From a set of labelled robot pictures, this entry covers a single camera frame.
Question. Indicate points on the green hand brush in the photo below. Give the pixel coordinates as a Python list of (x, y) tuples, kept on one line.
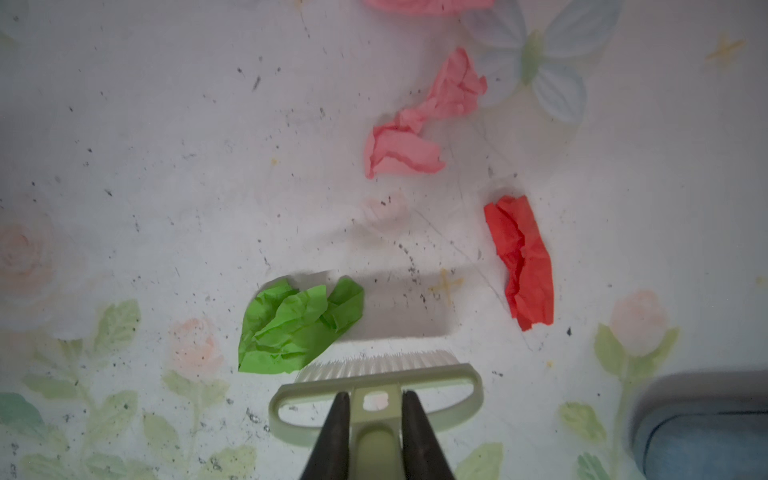
[(451, 393)]

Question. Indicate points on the small pink paper scrap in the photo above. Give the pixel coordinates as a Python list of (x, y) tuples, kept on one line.
[(398, 148)]

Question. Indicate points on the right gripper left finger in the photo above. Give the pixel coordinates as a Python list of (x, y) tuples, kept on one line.
[(330, 456)]

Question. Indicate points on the green paper scrap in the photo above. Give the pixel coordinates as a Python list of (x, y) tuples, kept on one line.
[(284, 329)]

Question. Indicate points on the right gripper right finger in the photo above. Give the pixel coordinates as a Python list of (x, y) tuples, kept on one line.
[(423, 458)]

